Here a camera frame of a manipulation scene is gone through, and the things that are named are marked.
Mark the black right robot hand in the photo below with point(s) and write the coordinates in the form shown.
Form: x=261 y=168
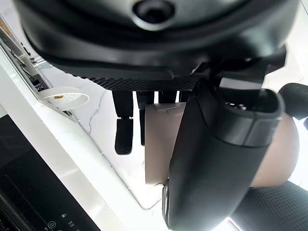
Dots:
x=274 y=207

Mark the black glass induction cooktop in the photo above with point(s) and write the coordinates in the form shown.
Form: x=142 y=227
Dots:
x=29 y=183

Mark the stainless steel sink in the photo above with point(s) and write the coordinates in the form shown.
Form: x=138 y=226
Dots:
x=22 y=60

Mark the white perforated round strainer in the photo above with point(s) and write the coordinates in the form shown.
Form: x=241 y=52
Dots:
x=69 y=99

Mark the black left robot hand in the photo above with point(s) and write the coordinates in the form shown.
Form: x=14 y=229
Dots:
x=149 y=55

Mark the brown rounded bowl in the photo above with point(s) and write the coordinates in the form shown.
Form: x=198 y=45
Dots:
x=281 y=154

